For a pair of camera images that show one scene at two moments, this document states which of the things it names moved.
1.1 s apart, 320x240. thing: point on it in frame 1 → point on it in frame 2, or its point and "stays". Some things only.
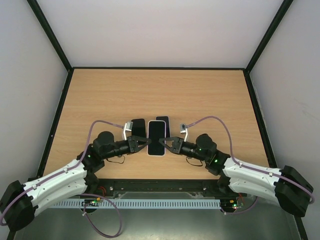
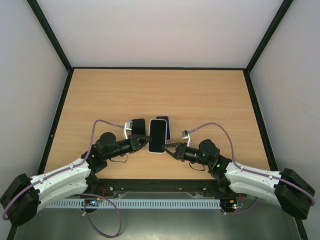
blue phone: x=138 y=127 stays
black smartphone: x=159 y=128 → x=167 y=118
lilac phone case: x=166 y=119 stays
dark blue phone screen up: x=156 y=131 stays
